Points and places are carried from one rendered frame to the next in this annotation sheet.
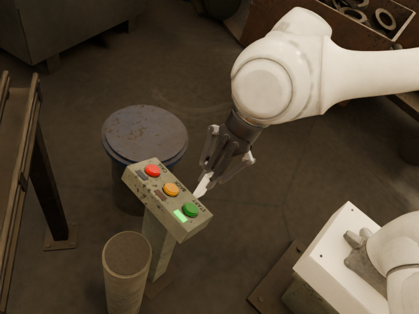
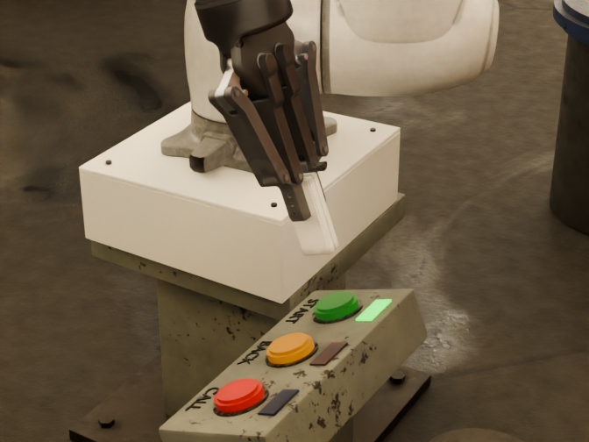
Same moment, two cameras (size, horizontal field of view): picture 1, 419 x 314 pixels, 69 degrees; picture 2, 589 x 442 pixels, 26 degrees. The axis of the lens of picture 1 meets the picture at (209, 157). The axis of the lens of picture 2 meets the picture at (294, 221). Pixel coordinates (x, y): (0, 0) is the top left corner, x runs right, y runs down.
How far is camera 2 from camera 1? 100 cm
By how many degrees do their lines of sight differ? 66
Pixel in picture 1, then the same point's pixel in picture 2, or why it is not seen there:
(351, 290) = (333, 171)
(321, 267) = not seen: hidden behind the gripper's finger
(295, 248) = (107, 430)
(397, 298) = (385, 52)
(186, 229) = (408, 291)
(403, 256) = (302, 25)
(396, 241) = not seen: hidden behind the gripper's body
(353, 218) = (134, 162)
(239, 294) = not seen: outside the picture
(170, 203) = (343, 335)
